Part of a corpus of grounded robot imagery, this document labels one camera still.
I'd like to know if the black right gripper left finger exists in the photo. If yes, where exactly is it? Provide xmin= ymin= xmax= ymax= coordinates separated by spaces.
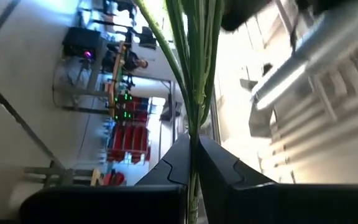
xmin=19 ymin=133 xmax=192 ymax=224

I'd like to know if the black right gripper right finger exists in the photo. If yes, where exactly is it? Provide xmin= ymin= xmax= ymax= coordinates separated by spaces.
xmin=198 ymin=135 xmax=358 ymax=224

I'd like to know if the orange artificial flower bunch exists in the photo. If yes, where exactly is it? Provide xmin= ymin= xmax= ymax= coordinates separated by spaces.
xmin=133 ymin=0 xmax=227 ymax=224

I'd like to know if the red storage cabinet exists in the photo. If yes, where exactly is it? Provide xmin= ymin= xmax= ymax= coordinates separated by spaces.
xmin=106 ymin=95 xmax=151 ymax=164

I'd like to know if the person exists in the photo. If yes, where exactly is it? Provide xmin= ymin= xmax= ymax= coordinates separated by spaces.
xmin=101 ymin=45 xmax=149 ymax=75

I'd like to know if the black equipment box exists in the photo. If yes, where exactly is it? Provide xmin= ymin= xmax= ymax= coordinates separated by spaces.
xmin=62 ymin=27 xmax=103 ymax=60

